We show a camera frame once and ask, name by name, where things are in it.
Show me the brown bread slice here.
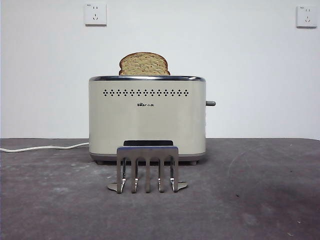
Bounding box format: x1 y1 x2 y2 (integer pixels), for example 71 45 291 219
118 51 171 76

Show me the cream steel toaster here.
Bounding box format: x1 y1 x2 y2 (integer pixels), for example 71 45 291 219
88 74 208 166

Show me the steel bread rack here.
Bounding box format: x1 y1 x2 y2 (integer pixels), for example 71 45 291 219
106 139 188 194

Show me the white wall socket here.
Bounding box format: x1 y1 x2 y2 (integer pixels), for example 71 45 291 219
295 5 318 28
84 2 107 27

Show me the white power cable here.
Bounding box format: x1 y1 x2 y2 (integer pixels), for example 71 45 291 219
0 141 90 153

